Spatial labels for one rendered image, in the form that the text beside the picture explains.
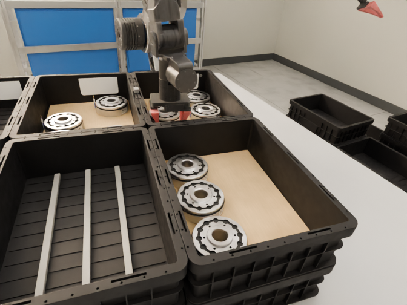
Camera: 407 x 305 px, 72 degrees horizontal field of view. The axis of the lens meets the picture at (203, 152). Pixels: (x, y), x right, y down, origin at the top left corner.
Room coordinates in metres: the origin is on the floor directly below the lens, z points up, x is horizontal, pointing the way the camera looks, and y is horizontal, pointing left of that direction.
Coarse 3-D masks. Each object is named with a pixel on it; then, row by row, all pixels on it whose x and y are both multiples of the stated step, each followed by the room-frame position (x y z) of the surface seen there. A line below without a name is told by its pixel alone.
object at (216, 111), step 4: (196, 104) 0.89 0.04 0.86; (200, 104) 0.90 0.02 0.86; (204, 104) 0.91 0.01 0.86; (208, 104) 0.90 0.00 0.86; (212, 104) 0.90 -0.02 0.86; (192, 108) 0.86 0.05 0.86; (196, 108) 0.86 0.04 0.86; (216, 108) 0.88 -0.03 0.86; (192, 112) 0.84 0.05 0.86; (196, 112) 0.83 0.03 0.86; (200, 112) 0.84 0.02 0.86; (204, 112) 0.84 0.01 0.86; (212, 112) 0.84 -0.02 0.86; (216, 112) 0.85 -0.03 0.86; (200, 116) 0.81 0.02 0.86; (204, 116) 0.81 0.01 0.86; (208, 116) 0.81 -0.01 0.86; (212, 116) 0.82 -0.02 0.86
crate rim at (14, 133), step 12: (120, 72) 0.96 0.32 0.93; (36, 84) 0.79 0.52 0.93; (132, 84) 0.86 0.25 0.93; (132, 96) 0.77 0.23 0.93; (24, 108) 0.64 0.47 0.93; (144, 120) 0.63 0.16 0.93; (12, 132) 0.52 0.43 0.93; (48, 132) 0.53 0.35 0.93; (60, 132) 0.54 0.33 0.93; (72, 132) 0.54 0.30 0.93; (84, 132) 0.55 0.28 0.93
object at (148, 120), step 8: (136, 72) 0.97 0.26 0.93; (144, 72) 0.98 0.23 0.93; (152, 72) 0.99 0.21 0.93; (208, 72) 1.04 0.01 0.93; (136, 80) 0.89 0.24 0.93; (216, 80) 0.96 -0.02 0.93; (224, 88) 0.89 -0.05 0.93; (232, 96) 0.83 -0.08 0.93; (144, 104) 0.72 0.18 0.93; (240, 104) 0.77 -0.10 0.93; (144, 112) 0.67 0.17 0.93; (248, 112) 0.72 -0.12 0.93; (176, 120) 0.64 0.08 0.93; (184, 120) 0.64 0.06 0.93; (192, 120) 0.65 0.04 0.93; (200, 120) 0.65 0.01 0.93
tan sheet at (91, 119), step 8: (64, 104) 0.87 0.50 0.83; (72, 104) 0.88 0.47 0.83; (80, 104) 0.88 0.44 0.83; (88, 104) 0.89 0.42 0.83; (128, 104) 0.91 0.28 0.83; (48, 112) 0.81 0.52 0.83; (56, 112) 0.81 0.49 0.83; (64, 112) 0.82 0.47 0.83; (72, 112) 0.82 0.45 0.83; (80, 112) 0.83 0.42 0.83; (88, 112) 0.83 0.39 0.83; (96, 112) 0.84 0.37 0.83; (128, 112) 0.85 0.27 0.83; (88, 120) 0.77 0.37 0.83; (96, 120) 0.78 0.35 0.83; (104, 120) 0.78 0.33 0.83; (112, 120) 0.79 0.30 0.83; (120, 120) 0.79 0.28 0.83; (128, 120) 0.80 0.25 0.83
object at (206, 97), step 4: (188, 92) 1.00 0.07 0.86; (192, 92) 1.01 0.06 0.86; (200, 92) 1.01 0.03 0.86; (204, 92) 1.01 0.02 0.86; (188, 96) 0.96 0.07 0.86; (204, 96) 0.97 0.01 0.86; (208, 96) 0.97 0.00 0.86; (192, 100) 0.92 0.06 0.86; (196, 100) 0.92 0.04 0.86; (200, 100) 0.93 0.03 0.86; (204, 100) 0.93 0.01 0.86
